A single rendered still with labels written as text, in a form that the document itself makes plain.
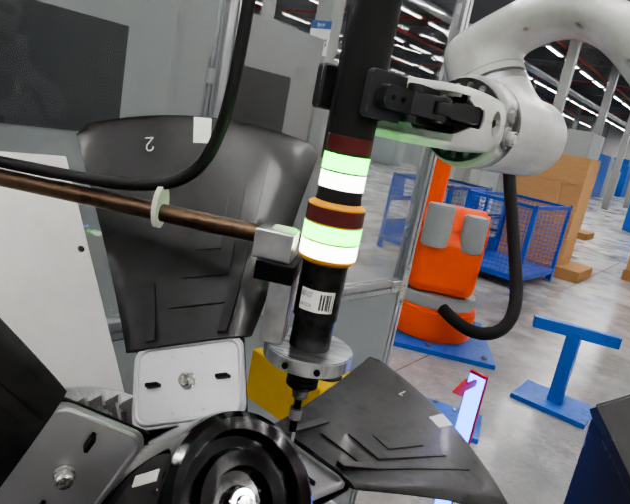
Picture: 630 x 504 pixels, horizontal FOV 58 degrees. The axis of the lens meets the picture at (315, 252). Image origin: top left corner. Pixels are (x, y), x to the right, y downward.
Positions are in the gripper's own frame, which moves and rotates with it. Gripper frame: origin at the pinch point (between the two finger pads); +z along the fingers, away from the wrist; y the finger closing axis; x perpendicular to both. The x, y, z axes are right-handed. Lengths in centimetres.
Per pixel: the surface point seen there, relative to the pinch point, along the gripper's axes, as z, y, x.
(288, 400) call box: -31, 27, -46
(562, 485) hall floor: -245, 28, -147
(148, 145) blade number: 3.2, 20.9, -7.7
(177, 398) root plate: 7.6, 5.4, -25.1
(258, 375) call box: -31, 35, -45
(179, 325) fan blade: 6.1, 8.5, -20.4
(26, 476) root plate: 19.2, 4.2, -26.8
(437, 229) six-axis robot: -325, 170, -61
